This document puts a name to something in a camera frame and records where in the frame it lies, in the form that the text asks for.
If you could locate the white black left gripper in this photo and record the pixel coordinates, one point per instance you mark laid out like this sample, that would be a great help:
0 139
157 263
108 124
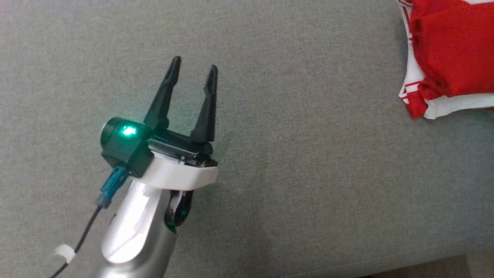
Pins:
177 175

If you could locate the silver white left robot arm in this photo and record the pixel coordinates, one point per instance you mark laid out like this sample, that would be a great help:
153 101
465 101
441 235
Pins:
135 231

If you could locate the grey fabric sofa ottoman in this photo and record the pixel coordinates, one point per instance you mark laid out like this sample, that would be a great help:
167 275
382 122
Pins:
308 154

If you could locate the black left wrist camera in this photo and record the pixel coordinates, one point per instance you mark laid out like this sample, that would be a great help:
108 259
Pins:
119 150

